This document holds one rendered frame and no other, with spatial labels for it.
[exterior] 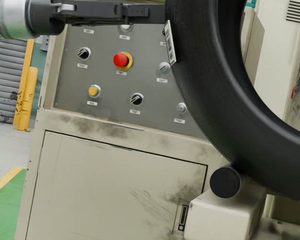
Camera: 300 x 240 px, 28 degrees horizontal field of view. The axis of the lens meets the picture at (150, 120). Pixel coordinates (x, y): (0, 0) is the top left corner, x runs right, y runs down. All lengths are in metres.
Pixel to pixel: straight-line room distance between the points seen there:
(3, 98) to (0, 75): 0.39
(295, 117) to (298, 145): 0.40
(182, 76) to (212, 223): 0.22
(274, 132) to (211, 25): 0.17
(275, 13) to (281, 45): 0.23
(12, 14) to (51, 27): 0.07
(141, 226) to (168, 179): 0.15
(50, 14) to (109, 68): 0.71
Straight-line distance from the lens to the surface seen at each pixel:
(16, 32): 1.05
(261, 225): 1.13
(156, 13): 0.98
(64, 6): 0.98
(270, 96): 4.36
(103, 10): 0.97
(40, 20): 1.02
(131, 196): 1.64
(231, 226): 0.87
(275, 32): 4.38
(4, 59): 10.15
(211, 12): 0.85
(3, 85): 10.19
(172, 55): 0.86
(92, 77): 1.72
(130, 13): 0.98
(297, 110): 1.22
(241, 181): 0.88
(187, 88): 0.87
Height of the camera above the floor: 1.01
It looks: 3 degrees down
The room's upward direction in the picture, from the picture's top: 11 degrees clockwise
